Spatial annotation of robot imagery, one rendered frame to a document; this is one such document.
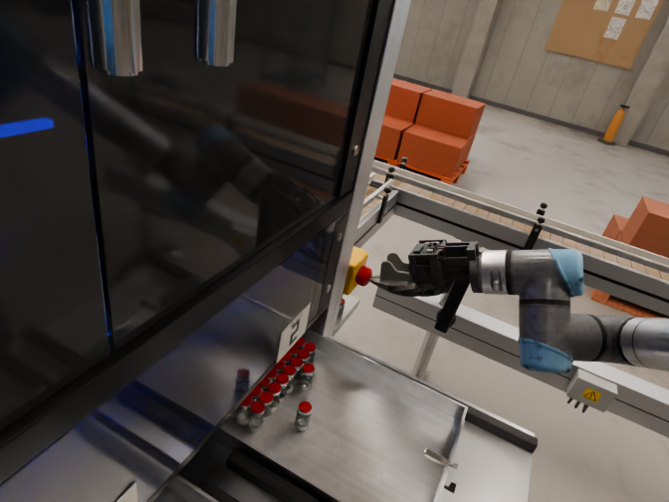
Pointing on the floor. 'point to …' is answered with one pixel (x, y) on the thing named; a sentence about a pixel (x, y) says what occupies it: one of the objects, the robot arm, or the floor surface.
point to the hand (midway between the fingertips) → (376, 282)
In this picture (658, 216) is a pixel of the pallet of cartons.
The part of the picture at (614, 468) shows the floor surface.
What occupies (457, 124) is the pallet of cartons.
